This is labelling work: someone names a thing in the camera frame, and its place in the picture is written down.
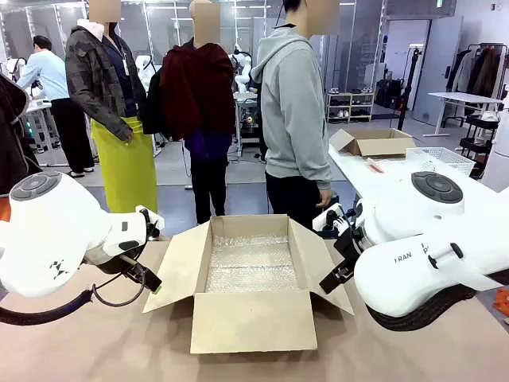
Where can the red packet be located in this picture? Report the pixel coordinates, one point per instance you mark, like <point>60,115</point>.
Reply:
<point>375,165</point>

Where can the person's right hand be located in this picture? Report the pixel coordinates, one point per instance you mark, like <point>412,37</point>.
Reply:
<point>325,197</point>

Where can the white desk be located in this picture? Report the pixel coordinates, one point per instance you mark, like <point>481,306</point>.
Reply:
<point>463,98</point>

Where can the person's right forearm grey sleeve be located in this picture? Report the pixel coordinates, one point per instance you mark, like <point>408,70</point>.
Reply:
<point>320,163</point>

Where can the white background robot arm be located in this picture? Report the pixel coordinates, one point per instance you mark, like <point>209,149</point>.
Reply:
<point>242,75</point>

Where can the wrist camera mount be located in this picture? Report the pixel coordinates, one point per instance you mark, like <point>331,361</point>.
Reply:
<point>338,223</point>
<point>151,223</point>

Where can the black tripod stand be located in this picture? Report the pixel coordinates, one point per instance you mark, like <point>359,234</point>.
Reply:
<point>409,91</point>

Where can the mannequin with maroon garment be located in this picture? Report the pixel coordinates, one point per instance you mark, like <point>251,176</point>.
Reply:
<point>199,95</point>

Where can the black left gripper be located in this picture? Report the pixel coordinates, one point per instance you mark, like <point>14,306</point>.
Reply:
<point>133,266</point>

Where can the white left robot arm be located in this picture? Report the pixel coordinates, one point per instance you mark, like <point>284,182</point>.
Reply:
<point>47,238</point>

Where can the small open cardboard box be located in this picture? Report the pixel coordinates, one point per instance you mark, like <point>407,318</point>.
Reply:
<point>374,143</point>

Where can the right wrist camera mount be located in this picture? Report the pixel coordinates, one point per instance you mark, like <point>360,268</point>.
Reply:
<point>338,223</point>

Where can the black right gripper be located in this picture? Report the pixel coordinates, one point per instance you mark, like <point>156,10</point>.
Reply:
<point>348,248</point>

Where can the orange cloth item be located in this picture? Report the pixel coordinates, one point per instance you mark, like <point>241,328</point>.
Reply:
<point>502,300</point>

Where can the dark hanging jacket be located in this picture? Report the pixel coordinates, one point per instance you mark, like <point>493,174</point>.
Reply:
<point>12,131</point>

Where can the clear bubble wrap sheet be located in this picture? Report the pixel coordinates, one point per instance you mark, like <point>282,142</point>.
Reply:
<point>252,266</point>

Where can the mannequin camouflage jacket yellow skirt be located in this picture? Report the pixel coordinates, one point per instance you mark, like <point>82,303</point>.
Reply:
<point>115,119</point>

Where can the person in light blue shirt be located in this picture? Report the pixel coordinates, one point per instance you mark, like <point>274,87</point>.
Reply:
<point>49,79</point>

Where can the person in grey hoodie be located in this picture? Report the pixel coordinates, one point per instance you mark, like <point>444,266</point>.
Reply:
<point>292,119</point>

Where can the black utility cart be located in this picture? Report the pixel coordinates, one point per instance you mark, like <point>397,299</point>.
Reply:
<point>479,135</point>

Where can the clothes rack with coats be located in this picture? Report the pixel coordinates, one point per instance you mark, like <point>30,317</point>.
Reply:
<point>479,69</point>

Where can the white shoe rack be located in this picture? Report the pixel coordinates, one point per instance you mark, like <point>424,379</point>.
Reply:
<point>350,106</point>

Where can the white plastic mesh basket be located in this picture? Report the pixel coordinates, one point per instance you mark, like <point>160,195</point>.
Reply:
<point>441,159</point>

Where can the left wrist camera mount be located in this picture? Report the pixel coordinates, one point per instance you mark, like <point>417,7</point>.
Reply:
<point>151,223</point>

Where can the open cardboard shipping box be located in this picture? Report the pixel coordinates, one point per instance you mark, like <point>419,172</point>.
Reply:
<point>254,322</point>

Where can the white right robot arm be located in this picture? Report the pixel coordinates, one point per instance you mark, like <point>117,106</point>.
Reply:
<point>417,270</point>

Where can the white side table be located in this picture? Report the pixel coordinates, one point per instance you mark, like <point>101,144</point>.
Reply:
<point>354,175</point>

